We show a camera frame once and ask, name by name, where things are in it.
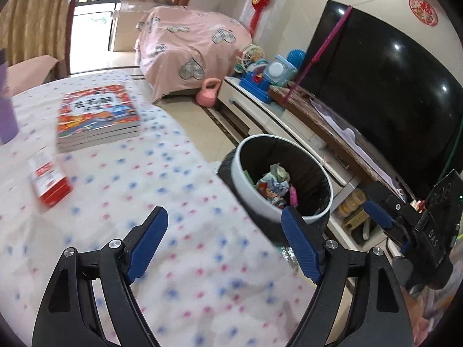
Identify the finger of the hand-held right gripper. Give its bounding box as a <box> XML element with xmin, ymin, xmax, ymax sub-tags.
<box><xmin>363</xmin><ymin>200</ymin><xmax>403</xmax><ymax>240</ymax></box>
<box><xmin>367</xmin><ymin>180</ymin><xmax>403</xmax><ymax>209</ymax></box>

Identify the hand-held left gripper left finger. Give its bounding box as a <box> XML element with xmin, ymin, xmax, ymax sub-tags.
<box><xmin>32</xmin><ymin>206</ymin><xmax>169</xmax><ymax>347</ymax></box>

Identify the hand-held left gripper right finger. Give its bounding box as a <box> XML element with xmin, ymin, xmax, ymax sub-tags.
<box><xmin>281</xmin><ymin>205</ymin><xmax>415</xmax><ymax>347</ymax></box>

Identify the orange-red snack wrapper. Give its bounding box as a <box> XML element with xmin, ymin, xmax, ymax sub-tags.
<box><xmin>266</xmin><ymin>188</ymin><xmax>287</xmax><ymax>209</ymax></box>

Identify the printed paper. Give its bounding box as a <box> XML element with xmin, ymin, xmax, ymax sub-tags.
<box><xmin>257</xmin><ymin>164</ymin><xmax>292</xmax><ymax>198</ymax></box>

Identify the black and white trash bin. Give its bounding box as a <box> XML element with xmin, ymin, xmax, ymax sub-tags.
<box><xmin>217</xmin><ymin>134</ymin><xmax>334</xmax><ymax>247</ymax></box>

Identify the person's right forearm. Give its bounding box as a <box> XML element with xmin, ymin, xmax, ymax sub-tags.
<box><xmin>398</xmin><ymin>287</ymin><xmax>440</xmax><ymax>347</ymax></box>

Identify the olive plastic toy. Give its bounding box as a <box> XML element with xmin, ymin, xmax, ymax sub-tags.
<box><xmin>343</xmin><ymin>213</ymin><xmax>374</xmax><ymax>243</ymax></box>

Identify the yellow stacking toy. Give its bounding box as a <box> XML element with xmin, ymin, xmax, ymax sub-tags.
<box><xmin>339</xmin><ymin>189</ymin><xmax>367</xmax><ymax>218</ymax></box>

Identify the black bin liner bag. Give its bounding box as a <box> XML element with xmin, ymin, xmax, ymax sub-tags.
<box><xmin>237</xmin><ymin>139</ymin><xmax>331</xmax><ymax>220</ymax></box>

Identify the clear plastic sheet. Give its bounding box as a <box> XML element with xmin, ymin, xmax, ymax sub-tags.
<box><xmin>310</xmin><ymin>97</ymin><xmax>398</xmax><ymax>189</ymax></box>

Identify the black flat-screen television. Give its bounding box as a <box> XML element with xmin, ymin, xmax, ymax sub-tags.
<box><xmin>298</xmin><ymin>0</ymin><xmax>463</xmax><ymax>202</ymax></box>

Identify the book with white page edges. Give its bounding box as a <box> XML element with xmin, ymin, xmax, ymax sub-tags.
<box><xmin>58</xmin><ymin>134</ymin><xmax>141</xmax><ymax>153</ymax></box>
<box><xmin>57</xmin><ymin>127</ymin><xmax>141</xmax><ymax>146</ymax></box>

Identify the red and white box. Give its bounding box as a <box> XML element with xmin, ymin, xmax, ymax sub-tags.
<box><xmin>28</xmin><ymin>146</ymin><xmax>73</xmax><ymax>209</ymax></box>

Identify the white television cabinet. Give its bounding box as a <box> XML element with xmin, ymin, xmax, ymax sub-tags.
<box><xmin>219</xmin><ymin>76</ymin><xmax>363</xmax><ymax>205</ymax></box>

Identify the colourful picture book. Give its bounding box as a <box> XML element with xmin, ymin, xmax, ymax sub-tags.
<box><xmin>56</xmin><ymin>84</ymin><xmax>141</xmax><ymax>140</ymax></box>

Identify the pink kettlebell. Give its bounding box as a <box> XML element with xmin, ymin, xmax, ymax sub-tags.
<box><xmin>195</xmin><ymin>78</ymin><xmax>221</xmax><ymax>108</ymax></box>

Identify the light blue toy washing machine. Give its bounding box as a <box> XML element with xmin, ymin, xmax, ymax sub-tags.
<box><xmin>268</xmin><ymin>55</ymin><xmax>298</xmax><ymax>88</ymax></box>

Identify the blue spiky ball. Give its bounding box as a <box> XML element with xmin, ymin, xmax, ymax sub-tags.
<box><xmin>287</xmin><ymin>51</ymin><xmax>306</xmax><ymax>71</ymax></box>

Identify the purple box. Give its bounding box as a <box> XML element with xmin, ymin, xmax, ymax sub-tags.
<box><xmin>0</xmin><ymin>47</ymin><xmax>19</xmax><ymax>146</ymax></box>

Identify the ferris wheel toy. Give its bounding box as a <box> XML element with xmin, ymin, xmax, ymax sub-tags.
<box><xmin>235</xmin><ymin>43</ymin><xmax>267</xmax><ymax>73</ymax></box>

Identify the pink heart-print sofa cover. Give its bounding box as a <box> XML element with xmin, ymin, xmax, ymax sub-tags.
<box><xmin>135</xmin><ymin>5</ymin><xmax>253</xmax><ymax>104</ymax></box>

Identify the pink upholstered stool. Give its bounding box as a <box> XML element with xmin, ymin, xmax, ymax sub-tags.
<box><xmin>7</xmin><ymin>55</ymin><xmax>57</xmax><ymax>95</ymax></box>

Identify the red Chinese knot ornament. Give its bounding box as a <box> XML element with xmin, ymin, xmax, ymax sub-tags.
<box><xmin>251</xmin><ymin>0</ymin><xmax>281</xmax><ymax>32</ymax></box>

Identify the beige curtain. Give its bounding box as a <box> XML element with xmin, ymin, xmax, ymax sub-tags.
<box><xmin>0</xmin><ymin>0</ymin><xmax>74</xmax><ymax>77</ymax></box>

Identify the pink mop handle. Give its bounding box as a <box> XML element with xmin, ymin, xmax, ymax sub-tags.
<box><xmin>284</xmin><ymin>5</ymin><xmax>354</xmax><ymax>106</ymax></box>

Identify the red paper-cut wall sticker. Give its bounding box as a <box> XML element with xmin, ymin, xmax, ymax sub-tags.
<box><xmin>409</xmin><ymin>0</ymin><xmax>439</xmax><ymax>27</ymax></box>

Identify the brown balcony door frame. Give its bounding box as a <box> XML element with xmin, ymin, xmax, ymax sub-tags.
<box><xmin>66</xmin><ymin>0</ymin><xmax>124</xmax><ymax>77</ymax></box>

